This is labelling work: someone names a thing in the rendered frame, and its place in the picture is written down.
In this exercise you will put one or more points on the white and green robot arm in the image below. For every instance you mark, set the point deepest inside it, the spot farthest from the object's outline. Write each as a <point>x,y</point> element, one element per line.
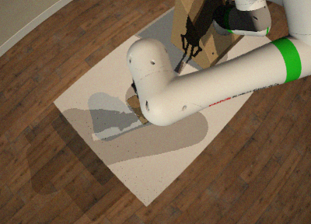
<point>166,99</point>

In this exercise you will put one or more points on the brown textured mat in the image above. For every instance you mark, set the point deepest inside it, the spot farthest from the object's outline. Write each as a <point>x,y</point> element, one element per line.
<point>135,105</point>

